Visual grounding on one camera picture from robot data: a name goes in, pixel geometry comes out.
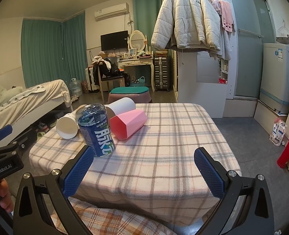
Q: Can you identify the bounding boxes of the narrow green curtain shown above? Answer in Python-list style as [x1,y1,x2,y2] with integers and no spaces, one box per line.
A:
[132,0,167,52]

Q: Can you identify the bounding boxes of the black television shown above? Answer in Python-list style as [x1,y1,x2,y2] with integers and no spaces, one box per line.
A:
[101,31,129,51]

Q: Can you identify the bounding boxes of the black bag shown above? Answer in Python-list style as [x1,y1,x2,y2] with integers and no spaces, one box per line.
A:
[102,59,125,76]

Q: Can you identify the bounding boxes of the white cup brown inside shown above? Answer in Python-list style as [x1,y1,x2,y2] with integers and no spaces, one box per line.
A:
[105,97,136,119]

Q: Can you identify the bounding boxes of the sneakers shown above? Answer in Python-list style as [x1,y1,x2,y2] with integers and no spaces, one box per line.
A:
[37,122,51,137]

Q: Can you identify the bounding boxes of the pink faceted cup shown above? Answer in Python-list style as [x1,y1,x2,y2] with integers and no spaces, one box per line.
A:
[109,109,148,140]

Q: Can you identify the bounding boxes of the red thermos bottle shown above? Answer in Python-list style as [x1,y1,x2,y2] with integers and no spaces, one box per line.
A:
[277,128,289,169]

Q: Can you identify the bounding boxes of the wide green curtain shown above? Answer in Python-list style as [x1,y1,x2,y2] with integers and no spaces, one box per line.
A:
[21,12,87,89]

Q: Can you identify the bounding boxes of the white paper cup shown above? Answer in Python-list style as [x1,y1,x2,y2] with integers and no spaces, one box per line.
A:
[56,105,86,140]

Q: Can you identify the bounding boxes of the person's plaid pants leg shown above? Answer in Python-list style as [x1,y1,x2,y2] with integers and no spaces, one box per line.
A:
[50,197,177,235]

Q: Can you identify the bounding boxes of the pink towel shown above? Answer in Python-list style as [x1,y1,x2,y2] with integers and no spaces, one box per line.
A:
[209,0,235,33]

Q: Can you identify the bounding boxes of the grey hanging garment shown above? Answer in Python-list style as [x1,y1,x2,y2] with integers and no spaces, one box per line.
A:
[208,27,233,60]

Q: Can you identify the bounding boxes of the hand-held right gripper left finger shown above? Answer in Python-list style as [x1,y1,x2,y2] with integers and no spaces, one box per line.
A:
[12,146,95,235]

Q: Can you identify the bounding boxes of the white quilted jacket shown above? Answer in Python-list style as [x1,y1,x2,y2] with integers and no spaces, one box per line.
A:
[151,0,221,50]

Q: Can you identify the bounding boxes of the white clothing on chair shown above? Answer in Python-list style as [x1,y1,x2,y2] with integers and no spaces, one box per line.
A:
[92,56,112,70]

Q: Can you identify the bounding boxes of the white air conditioner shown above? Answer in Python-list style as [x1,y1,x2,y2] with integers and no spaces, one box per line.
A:
[95,3,130,21]

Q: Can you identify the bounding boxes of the blue label plastic bottle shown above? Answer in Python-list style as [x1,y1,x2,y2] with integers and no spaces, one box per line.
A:
[75,104,116,157]

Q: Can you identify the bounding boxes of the white dressing table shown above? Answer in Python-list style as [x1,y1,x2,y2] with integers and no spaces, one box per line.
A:
[117,54,155,92]

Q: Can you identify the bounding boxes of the oval white mirror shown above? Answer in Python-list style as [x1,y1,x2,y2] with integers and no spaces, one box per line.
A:
[130,30,146,51]

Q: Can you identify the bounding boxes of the white leaning board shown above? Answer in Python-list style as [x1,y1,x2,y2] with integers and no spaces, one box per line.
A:
[253,100,289,136]

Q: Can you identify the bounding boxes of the white washing machine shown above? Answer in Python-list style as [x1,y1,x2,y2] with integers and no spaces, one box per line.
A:
[258,43,289,114]

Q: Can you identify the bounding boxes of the white refill pouch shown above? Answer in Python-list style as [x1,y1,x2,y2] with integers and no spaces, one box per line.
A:
[269,117,288,147]

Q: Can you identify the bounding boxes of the beige suitcase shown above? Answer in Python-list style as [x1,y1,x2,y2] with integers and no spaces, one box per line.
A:
[85,67,98,93]

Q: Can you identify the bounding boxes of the frosted glass sliding door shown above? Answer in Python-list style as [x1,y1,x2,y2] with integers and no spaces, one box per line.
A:
[226,0,276,98]

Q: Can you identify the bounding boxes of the plaid tablecloth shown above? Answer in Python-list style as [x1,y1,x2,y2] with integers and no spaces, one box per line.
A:
[29,103,241,227]

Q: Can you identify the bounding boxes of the teal basket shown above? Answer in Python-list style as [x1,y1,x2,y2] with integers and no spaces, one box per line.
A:
[130,76,145,87]

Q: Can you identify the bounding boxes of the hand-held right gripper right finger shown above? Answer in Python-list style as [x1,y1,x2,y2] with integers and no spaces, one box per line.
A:
[194,147,275,235]

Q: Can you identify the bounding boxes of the silver suitcase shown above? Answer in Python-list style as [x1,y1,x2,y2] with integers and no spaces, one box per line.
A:
[154,57,172,91]

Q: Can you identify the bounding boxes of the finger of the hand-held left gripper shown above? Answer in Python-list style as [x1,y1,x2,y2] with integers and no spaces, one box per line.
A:
[0,124,14,150]

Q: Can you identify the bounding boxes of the person's left hand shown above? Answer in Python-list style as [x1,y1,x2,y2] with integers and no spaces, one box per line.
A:
[0,179,14,214]

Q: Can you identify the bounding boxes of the bed with beige sheets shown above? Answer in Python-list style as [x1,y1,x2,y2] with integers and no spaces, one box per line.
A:
[0,80,74,150]

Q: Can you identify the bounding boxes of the clear water jug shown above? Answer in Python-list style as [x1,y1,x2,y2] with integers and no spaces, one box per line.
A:
[69,78,83,96]

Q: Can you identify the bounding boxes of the wooden chair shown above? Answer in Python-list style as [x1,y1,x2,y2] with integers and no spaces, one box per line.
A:
[97,61,130,101]

